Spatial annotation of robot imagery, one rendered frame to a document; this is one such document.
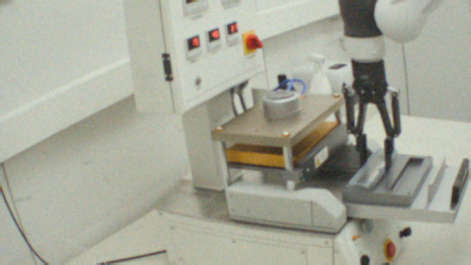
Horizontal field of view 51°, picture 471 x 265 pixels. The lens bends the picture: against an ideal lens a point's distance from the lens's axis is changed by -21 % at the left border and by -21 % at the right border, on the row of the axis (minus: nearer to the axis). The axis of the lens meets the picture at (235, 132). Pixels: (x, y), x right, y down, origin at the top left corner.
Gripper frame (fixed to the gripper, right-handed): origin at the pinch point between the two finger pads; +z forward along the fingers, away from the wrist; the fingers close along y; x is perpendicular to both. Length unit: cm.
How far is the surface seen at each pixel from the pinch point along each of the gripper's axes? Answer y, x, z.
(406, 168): 6.3, 4.5, 5.1
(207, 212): -33.9, -15.5, 10.0
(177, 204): -42.8, -15.0, 9.9
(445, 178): 17.6, 3.6, 6.4
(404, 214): 11.3, -11.2, 7.7
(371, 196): 2.8, -10.3, 4.6
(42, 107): -73, -27, -17
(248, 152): -24.5, -10.7, -2.8
